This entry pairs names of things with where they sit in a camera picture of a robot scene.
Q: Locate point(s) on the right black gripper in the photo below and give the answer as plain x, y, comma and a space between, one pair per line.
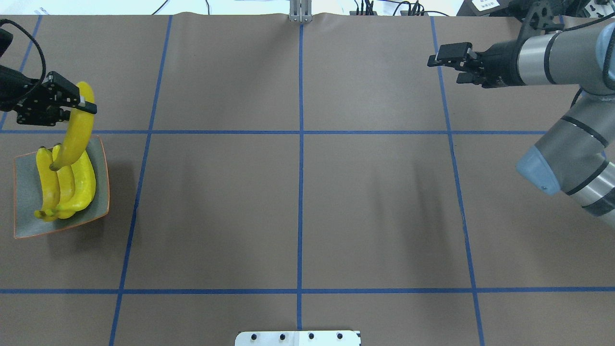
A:
500, 58

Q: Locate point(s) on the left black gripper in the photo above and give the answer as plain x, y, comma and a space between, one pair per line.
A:
10, 89

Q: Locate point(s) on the yellow banana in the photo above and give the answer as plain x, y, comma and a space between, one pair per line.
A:
66, 183
80, 127
85, 186
49, 185

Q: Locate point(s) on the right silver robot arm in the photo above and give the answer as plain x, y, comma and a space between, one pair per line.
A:
569, 156

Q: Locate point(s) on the grey square plate orange rim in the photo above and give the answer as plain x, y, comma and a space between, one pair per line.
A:
27, 195

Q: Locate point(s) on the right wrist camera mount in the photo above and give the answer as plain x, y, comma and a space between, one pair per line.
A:
539, 16

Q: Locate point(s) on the aluminium frame post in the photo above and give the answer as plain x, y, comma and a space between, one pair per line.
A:
300, 11

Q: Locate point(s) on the white pedestal column base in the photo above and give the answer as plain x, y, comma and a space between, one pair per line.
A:
299, 338

